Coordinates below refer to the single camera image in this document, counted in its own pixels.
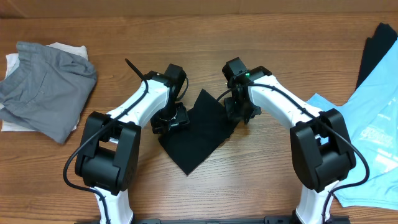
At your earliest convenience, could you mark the black Sydrogen garment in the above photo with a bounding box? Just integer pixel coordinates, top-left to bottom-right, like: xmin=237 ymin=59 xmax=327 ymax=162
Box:
xmin=159 ymin=90 xmax=238 ymax=175

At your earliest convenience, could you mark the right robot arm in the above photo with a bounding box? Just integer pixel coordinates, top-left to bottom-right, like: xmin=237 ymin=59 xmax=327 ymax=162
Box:
xmin=222 ymin=63 xmax=356 ymax=223

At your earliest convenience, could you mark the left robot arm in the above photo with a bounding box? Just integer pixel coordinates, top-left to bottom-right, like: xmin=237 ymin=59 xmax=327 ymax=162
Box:
xmin=74 ymin=65 xmax=190 ymax=223

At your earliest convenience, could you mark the white folded garment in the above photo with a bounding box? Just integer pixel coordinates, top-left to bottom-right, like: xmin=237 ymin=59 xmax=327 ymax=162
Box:
xmin=1 ymin=42 xmax=88 ymax=132

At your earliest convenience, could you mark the grey folded garment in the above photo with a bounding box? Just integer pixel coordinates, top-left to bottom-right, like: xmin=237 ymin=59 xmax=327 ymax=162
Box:
xmin=1 ymin=42 xmax=97 ymax=144

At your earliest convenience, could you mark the light blue garment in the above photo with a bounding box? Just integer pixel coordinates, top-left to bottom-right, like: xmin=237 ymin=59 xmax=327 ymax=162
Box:
xmin=308 ymin=44 xmax=397 ymax=210

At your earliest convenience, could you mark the black garment under blue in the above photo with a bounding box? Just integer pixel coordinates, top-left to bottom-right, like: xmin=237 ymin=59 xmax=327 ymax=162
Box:
xmin=355 ymin=23 xmax=397 ymax=89

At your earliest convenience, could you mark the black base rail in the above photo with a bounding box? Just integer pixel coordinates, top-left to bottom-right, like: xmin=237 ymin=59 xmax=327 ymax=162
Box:
xmin=74 ymin=213 xmax=351 ymax=224

